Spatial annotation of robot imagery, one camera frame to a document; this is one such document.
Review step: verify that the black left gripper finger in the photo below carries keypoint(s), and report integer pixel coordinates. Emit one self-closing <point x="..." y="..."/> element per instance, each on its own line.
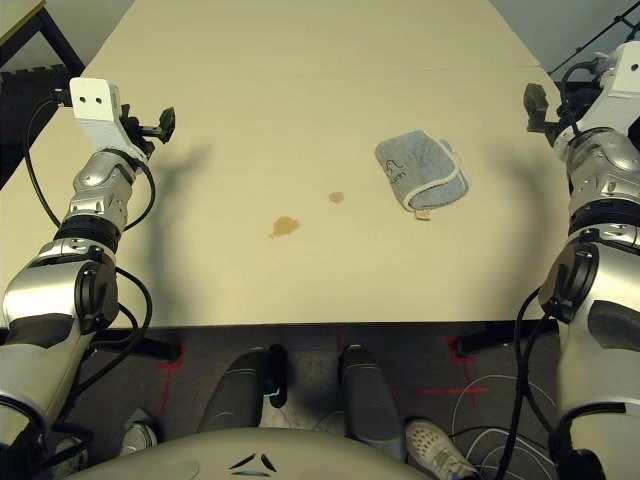
<point x="129" y="114"/>
<point x="167" y="125"/>

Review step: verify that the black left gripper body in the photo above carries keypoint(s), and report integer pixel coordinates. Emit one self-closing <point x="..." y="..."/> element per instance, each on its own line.
<point x="142" y="132"/>

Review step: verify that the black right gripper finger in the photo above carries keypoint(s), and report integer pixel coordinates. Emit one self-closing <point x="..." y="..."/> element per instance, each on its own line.
<point x="535" y="107"/>

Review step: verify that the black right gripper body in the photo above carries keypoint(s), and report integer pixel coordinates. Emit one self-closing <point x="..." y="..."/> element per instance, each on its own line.
<point x="557" y="132"/>

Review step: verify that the blue grey rag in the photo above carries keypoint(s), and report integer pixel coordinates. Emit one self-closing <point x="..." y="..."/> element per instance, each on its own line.
<point x="425" y="167"/>

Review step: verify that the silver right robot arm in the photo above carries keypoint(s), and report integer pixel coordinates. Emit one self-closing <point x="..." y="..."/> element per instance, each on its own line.
<point x="600" y="160"/>

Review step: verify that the large brown water stain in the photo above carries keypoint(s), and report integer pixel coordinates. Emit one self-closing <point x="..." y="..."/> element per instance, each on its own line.
<point x="285" y="226"/>

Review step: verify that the small brown water stain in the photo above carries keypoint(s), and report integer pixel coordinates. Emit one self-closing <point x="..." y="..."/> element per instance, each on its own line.
<point x="336" y="197"/>

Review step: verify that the black tripod stand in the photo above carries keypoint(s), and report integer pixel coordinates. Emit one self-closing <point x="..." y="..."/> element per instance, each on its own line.
<point x="595" y="35"/>

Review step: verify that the black framed side table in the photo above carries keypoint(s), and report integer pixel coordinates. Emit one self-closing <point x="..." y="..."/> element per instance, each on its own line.
<point x="35" y="30"/>

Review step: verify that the black table foot bar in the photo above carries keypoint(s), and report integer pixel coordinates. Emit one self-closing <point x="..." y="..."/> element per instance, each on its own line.
<point x="145" y="348"/>
<point x="500" y="340"/>

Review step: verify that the dark grey left robot leg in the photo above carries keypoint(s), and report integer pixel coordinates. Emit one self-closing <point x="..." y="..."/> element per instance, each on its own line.
<point x="235" y="390"/>

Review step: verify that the dark grey robot leg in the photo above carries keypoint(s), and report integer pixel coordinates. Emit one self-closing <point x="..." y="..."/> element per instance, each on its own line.
<point x="367" y="395"/>
<point x="235" y="390"/>

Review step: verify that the pale sheet on floor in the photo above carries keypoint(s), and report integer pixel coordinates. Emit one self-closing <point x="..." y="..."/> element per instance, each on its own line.
<point x="310" y="415"/>

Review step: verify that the dark grey right robot leg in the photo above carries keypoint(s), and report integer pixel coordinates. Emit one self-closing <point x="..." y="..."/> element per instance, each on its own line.
<point x="367" y="395"/>

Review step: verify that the grey robot torso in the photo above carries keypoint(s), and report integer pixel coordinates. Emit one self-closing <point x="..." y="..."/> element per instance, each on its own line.
<point x="225" y="455"/>

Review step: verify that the white mesh sneaker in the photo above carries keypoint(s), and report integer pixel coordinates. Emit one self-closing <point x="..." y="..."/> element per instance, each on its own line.
<point x="440" y="450"/>

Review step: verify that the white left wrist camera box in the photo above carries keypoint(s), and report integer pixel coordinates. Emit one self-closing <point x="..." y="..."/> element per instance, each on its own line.
<point x="95" y="107"/>

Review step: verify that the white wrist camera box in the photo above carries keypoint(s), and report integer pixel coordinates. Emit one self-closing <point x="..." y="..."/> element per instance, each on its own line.
<point x="95" y="107"/>
<point x="622" y="85"/>

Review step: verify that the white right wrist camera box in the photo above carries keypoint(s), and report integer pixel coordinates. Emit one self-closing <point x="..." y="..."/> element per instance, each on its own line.
<point x="622" y="85"/>

